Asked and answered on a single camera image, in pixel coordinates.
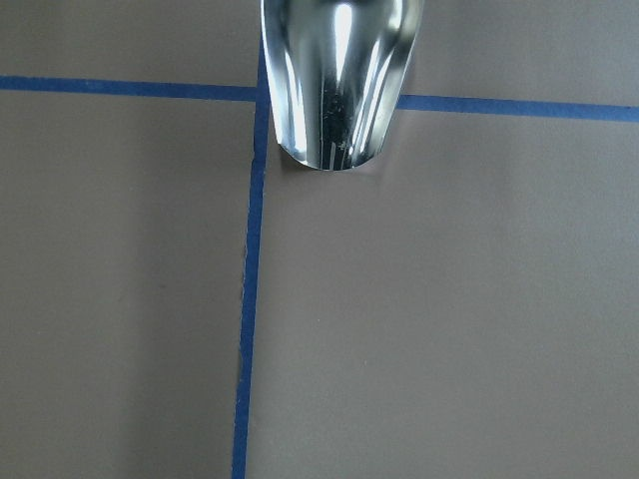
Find silver metal scoop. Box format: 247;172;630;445
261;0;424;171

